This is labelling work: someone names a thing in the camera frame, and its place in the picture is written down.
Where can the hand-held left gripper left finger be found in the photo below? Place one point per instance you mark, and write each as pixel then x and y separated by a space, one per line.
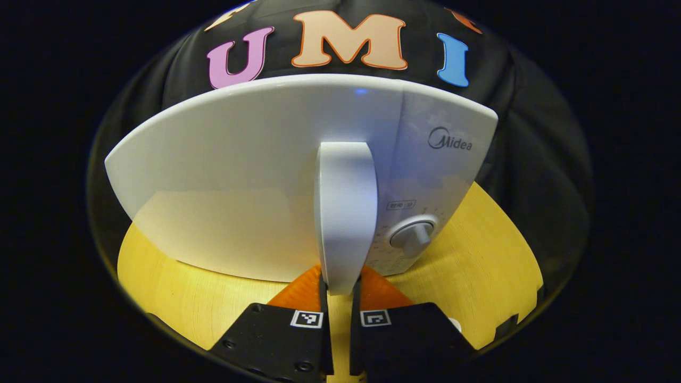
pixel 276 340

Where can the white microwave oven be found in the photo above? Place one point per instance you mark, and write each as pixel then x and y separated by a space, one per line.
pixel 239 186

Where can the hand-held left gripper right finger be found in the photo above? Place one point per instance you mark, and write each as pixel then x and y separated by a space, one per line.
pixel 404 340

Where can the black backdrop cloth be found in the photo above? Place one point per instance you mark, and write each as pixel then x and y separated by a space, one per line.
pixel 532 149

